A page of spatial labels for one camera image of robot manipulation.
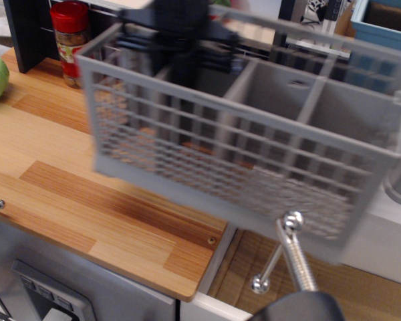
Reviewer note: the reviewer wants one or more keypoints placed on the red lid spice jar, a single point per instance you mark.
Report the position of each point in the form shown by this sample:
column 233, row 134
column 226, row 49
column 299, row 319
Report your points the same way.
column 71, row 28

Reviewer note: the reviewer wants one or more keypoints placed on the dark grey left post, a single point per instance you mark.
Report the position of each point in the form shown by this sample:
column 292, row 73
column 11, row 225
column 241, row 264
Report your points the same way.
column 31, row 32

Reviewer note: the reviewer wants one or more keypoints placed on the light blue box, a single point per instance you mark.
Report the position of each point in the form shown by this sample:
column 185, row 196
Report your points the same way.
column 378, row 22

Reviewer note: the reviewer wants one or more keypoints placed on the grey oven control panel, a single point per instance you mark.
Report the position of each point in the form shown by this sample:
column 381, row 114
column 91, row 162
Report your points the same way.
column 50, row 299

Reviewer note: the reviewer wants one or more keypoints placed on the grey plastic drying rack basket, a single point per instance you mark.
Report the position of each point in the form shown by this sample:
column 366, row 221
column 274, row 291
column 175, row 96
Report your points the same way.
column 311, row 124

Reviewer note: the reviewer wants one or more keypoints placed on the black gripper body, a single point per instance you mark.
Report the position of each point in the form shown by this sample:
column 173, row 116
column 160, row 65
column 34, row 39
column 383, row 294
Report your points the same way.
column 182, row 35

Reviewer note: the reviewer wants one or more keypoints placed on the black clamp base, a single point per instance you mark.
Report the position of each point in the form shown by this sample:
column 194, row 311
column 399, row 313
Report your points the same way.
column 303, row 305

